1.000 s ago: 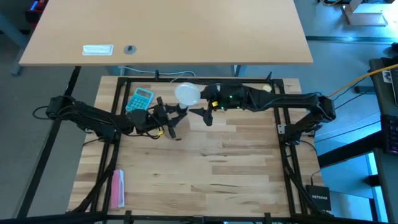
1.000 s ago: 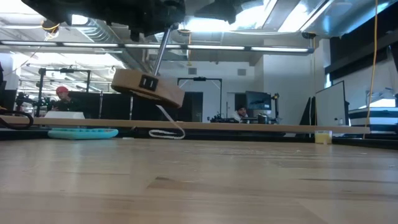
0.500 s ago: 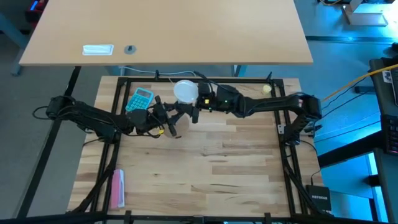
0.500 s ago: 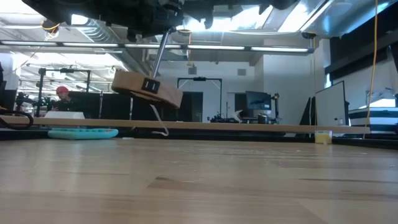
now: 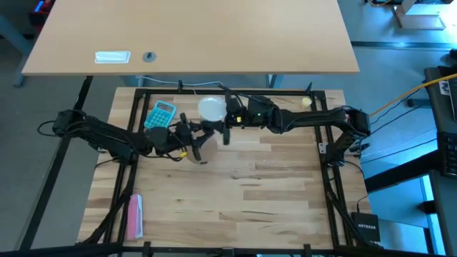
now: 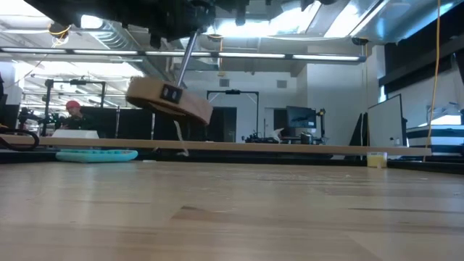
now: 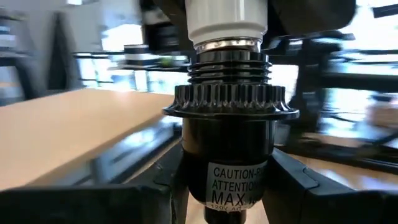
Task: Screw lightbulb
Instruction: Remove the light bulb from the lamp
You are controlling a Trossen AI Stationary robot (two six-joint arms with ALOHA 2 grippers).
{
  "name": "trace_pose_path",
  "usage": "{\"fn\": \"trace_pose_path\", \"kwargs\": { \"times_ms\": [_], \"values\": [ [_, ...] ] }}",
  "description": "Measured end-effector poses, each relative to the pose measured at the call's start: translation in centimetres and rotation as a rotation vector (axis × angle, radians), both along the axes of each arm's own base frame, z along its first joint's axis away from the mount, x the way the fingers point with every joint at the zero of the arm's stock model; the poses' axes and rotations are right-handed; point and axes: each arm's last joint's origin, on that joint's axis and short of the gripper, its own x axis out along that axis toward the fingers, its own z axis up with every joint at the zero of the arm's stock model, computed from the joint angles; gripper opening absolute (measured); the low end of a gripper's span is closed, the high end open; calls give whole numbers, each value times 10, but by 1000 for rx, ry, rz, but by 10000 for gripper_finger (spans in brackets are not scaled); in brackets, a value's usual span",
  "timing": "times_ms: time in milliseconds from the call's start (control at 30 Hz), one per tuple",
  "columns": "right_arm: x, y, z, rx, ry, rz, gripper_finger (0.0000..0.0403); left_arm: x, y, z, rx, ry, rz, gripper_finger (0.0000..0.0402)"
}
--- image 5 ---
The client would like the yellow cable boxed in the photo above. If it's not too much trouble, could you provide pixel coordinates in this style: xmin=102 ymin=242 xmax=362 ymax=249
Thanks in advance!
xmin=369 ymin=72 xmax=457 ymax=118

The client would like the white cardboard box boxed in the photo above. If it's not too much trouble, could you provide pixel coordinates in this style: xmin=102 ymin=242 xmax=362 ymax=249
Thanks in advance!
xmin=391 ymin=0 xmax=447 ymax=31

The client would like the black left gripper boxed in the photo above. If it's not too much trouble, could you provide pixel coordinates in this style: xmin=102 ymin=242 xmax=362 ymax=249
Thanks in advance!
xmin=166 ymin=113 xmax=215 ymax=164

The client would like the teal calculator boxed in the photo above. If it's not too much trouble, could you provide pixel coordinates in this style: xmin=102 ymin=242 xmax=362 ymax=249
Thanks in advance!
xmin=143 ymin=100 xmax=178 ymax=131

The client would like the white rectangular desk plate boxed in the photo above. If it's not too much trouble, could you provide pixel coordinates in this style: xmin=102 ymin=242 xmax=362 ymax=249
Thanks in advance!
xmin=94 ymin=50 xmax=132 ymax=65

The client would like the pink and white packet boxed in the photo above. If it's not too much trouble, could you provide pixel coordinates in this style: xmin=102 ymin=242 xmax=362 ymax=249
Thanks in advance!
xmin=125 ymin=193 xmax=145 ymax=241

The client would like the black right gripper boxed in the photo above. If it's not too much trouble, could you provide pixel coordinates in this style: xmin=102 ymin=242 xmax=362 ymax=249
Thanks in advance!
xmin=213 ymin=93 xmax=283 ymax=146

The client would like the black aluminium table frame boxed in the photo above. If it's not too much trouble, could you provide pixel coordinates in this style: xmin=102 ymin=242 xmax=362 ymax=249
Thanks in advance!
xmin=74 ymin=80 xmax=381 ymax=257

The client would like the black Netgear network switch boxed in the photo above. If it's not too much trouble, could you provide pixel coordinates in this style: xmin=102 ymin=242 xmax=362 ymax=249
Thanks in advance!
xmin=351 ymin=211 xmax=381 ymax=244

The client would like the white cable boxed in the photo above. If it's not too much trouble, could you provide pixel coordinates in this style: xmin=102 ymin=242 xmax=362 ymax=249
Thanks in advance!
xmin=136 ymin=75 xmax=227 ymax=97

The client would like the light wooden desk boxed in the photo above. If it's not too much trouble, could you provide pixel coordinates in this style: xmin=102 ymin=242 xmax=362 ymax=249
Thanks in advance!
xmin=21 ymin=0 xmax=361 ymax=77

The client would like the black keyboard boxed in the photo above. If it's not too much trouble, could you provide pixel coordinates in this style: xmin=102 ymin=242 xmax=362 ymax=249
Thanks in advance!
xmin=438 ymin=131 xmax=457 ymax=179

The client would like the black side desk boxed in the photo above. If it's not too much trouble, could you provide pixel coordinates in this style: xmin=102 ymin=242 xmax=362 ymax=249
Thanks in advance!
xmin=423 ymin=65 xmax=457 ymax=257

